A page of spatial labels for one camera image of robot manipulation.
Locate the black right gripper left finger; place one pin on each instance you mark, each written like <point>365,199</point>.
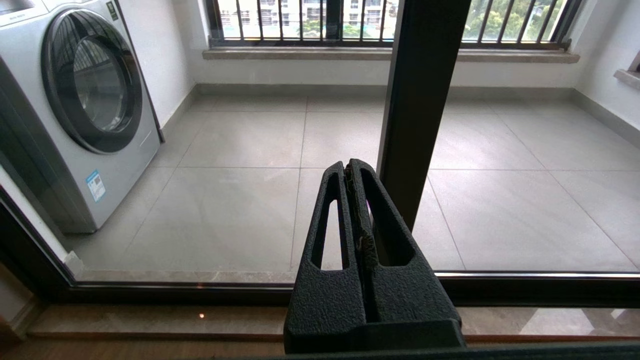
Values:
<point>325,300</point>

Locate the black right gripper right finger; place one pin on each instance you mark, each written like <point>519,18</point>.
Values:
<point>405,295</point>

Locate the white front-load washing machine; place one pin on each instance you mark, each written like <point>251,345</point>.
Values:
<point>75,165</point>

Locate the dark sliding door frame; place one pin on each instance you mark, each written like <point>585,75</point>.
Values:
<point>35,286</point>

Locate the black window frame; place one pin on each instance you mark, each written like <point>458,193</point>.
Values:
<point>333,20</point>

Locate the black balcony railing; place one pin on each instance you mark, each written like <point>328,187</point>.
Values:
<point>500,44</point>

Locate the grey stone window sill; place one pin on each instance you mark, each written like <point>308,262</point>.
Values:
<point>300,53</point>
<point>629,78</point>

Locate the dark framed sliding glass door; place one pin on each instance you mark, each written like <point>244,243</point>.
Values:
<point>425,100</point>

